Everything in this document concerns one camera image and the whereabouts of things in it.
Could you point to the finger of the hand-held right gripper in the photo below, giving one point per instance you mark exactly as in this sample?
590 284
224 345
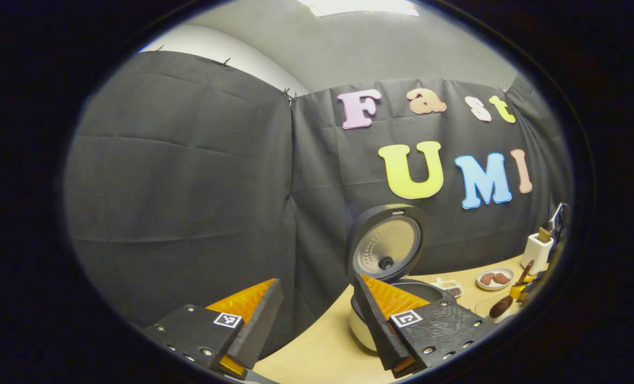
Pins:
559 226

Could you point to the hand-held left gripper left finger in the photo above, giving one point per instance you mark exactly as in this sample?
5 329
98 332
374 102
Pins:
255 333

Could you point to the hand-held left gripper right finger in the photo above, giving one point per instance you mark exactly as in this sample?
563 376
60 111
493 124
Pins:
378 330

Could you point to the dark grey rice cooker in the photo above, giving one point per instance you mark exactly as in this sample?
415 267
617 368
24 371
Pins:
386 245

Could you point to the dark red wooden spoon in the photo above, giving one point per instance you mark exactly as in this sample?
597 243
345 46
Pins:
501 306

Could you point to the white utensil holder box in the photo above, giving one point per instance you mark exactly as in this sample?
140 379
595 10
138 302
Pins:
536 256

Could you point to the reddish brown meat piece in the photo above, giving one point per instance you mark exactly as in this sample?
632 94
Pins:
502 278
486 278

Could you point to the white divided bean dish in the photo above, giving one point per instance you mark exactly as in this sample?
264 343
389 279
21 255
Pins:
453 290

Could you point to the round white plate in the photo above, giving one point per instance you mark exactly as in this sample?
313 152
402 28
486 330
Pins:
496 287

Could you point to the black backdrop cloth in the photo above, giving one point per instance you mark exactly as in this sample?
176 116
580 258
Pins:
189 186

